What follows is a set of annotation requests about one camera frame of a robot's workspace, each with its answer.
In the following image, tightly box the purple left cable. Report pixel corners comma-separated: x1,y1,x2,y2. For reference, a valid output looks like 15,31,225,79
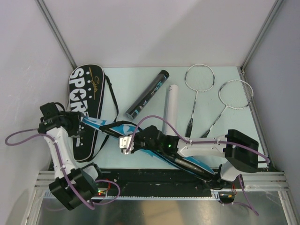
5,127,121,210

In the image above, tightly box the white shuttlecock tube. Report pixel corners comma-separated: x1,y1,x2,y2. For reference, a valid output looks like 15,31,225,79
164,84,179,129

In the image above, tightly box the grey aluminium frame post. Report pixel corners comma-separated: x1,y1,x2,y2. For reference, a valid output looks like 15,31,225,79
240,0,285,73
35,0,77,69

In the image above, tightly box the blue sport racket cover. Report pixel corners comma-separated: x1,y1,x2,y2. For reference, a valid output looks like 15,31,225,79
82,117,215,182

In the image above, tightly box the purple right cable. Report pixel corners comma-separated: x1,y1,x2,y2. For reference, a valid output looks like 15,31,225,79
128,115,270,216

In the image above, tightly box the purple cable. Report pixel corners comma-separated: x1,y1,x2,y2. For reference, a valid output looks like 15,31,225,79
5,127,121,210
128,115,270,216

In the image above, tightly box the grey aluminium frame post left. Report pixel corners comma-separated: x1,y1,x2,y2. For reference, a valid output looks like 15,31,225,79
35,0,77,69

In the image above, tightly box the grey aluminium frame post right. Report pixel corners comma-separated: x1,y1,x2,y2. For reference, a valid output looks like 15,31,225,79
240,0,285,73

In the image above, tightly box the black sport racket cover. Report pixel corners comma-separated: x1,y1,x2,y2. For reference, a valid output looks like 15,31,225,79
68,64,119,163

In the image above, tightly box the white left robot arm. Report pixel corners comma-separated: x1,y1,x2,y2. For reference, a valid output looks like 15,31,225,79
37,102,104,210

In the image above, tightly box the white racket black grip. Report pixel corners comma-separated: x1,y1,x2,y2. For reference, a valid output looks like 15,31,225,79
184,64,215,137

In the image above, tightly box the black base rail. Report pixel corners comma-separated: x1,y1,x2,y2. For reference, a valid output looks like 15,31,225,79
97,168,240,198

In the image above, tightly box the black shuttlecock tube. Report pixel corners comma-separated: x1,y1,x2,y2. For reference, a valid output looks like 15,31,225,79
125,70,170,120

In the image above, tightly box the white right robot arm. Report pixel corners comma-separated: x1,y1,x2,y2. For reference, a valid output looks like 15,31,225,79
126,126,259,188

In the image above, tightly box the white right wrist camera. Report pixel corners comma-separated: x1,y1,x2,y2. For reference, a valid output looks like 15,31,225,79
119,135,134,155

